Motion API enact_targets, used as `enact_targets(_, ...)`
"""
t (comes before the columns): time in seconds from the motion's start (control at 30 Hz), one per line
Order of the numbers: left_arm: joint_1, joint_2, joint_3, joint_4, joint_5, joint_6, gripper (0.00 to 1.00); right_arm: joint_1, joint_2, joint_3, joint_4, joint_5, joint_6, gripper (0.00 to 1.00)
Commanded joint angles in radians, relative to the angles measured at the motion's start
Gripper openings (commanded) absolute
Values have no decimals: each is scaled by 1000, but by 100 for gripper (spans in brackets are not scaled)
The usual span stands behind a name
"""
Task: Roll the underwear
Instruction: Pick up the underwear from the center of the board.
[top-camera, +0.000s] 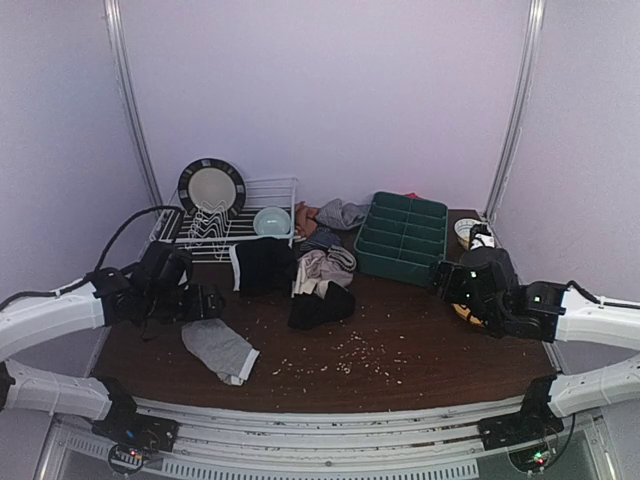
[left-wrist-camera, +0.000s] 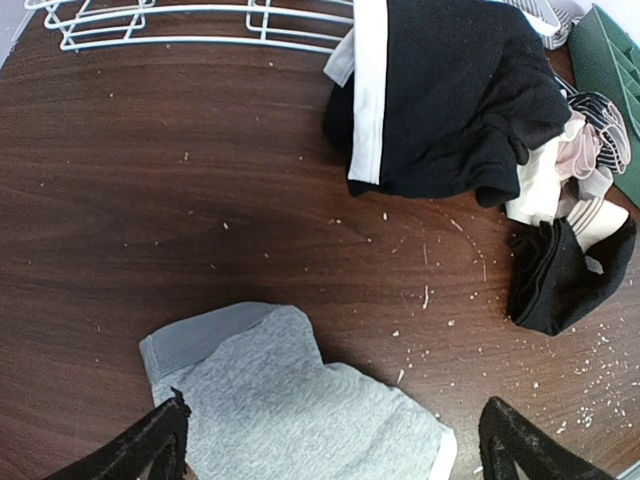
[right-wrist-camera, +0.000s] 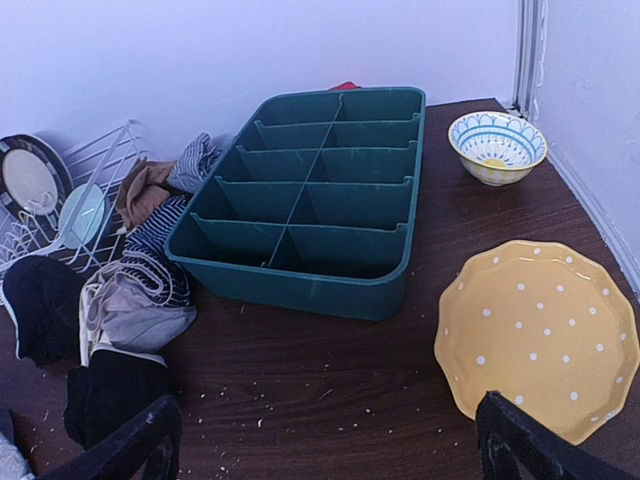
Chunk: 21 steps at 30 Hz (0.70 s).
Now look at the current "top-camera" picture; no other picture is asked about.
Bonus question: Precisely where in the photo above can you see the grey boxer briefs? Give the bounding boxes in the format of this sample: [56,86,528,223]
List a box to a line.
[181,319,260,387]

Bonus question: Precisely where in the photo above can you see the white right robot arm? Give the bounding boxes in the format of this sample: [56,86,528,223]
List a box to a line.
[429,218,639,477]

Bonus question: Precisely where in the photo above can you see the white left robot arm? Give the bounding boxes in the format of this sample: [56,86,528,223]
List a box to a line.
[1,242,225,475]

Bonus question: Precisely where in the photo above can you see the black crumpled underwear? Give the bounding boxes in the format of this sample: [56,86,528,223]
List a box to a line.
[288,281,356,331]

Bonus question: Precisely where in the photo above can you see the beige striped underwear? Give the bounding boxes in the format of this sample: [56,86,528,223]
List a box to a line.
[293,246,357,299]

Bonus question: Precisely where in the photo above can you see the grey crumpled underwear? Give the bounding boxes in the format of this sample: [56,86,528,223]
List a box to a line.
[316,199,368,231]

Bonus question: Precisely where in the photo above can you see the blue striped underwear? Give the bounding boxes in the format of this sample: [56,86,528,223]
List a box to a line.
[300,226,342,254]

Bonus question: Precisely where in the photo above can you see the brown crumpled underwear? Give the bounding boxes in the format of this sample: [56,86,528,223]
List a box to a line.
[295,202,319,239]

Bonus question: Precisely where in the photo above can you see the yellow plate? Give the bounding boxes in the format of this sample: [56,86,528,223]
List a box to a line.
[451,303,485,329]

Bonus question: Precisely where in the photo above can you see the patterned white bowl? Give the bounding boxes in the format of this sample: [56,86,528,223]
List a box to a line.
[453,218,481,250]

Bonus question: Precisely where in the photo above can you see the green compartment tray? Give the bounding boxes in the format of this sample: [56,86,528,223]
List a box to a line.
[354,191,448,287]

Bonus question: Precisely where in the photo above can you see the light blue bowl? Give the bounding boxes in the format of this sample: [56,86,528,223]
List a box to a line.
[253,206,291,236]

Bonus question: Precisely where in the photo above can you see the black rimmed plate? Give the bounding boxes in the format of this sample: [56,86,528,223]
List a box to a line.
[177,158,247,219]

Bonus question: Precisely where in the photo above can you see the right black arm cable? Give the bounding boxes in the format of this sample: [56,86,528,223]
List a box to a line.
[564,280,640,309]

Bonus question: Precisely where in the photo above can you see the white wire dish rack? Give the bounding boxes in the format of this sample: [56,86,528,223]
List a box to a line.
[150,177,298,264]

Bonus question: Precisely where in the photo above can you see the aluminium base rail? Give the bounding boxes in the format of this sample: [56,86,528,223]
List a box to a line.
[34,394,621,480]

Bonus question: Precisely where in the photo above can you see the right aluminium frame post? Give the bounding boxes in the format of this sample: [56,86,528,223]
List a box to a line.
[484,0,546,224]

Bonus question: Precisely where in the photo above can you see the aluminium frame post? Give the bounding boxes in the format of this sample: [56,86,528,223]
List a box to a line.
[484,0,546,224]
[103,0,163,206]

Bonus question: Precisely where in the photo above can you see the left aluminium frame post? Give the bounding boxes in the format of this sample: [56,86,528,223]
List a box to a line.
[103,0,163,206]

